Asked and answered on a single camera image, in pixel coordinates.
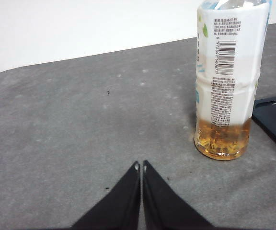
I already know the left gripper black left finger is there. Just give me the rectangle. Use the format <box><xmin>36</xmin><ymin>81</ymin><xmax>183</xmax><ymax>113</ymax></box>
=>
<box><xmin>70</xmin><ymin>161</ymin><xmax>141</xmax><ymax>230</ymax></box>

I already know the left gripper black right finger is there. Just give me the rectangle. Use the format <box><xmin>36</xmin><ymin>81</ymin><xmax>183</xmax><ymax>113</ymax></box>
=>
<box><xmin>142</xmin><ymin>160</ymin><xmax>215</xmax><ymax>230</ymax></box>

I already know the pale tea bottle white label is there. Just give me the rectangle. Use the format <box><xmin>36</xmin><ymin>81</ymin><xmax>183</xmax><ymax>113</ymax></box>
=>
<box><xmin>193</xmin><ymin>0</ymin><xmax>273</xmax><ymax>161</ymax></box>

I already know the dark blue tray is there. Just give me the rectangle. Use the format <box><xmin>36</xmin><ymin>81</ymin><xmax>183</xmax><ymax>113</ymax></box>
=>
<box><xmin>251</xmin><ymin>95</ymin><xmax>276</xmax><ymax>159</ymax></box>

